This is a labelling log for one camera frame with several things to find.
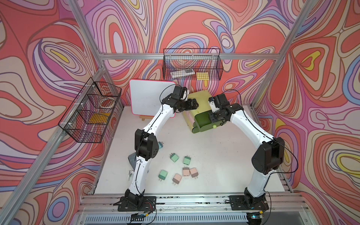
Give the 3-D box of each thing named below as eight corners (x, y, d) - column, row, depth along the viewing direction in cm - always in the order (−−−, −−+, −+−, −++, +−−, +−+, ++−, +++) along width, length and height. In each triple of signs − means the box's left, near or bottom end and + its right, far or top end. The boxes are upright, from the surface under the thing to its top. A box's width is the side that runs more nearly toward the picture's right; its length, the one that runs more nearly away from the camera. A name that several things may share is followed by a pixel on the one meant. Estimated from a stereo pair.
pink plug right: (193, 180, 83) (193, 178, 81) (188, 170, 87) (189, 169, 85) (199, 177, 84) (199, 176, 82) (194, 167, 88) (195, 166, 86)
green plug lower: (157, 179, 84) (156, 178, 82) (162, 170, 87) (161, 168, 86) (163, 182, 83) (163, 181, 81) (168, 172, 86) (167, 171, 85)
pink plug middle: (182, 176, 84) (182, 175, 83) (182, 167, 88) (182, 166, 87) (189, 176, 84) (189, 175, 83) (189, 167, 88) (189, 165, 87)
